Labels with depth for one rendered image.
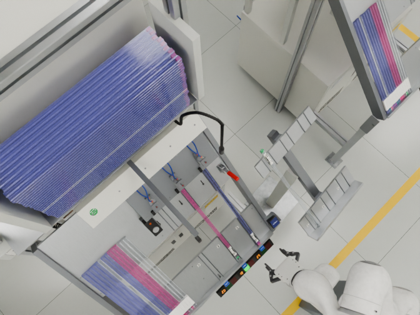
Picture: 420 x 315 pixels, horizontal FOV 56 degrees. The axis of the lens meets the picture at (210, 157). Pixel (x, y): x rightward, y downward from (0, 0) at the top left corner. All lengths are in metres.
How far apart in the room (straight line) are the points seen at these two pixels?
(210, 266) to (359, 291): 0.75
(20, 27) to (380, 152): 2.31
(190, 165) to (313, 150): 1.46
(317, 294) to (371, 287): 0.14
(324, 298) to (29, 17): 1.03
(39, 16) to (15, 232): 0.59
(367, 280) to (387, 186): 1.69
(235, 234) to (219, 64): 1.51
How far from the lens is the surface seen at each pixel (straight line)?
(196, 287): 1.74
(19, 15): 1.08
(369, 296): 1.14
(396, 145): 2.89
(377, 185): 2.76
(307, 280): 1.20
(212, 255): 1.69
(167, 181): 1.35
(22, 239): 1.24
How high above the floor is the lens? 2.50
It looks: 73 degrees down
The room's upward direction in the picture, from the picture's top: 4 degrees counter-clockwise
